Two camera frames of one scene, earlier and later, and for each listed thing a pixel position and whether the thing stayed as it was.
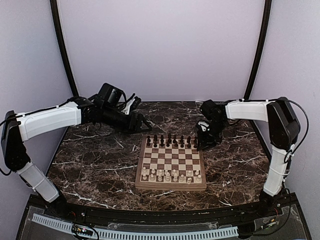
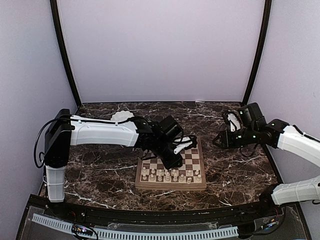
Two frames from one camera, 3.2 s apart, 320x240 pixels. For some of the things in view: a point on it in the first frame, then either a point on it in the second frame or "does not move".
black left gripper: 135,127 -> 174,162
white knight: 152,179 does not move
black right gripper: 205,142 -> 226,141
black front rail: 181,214 does not move
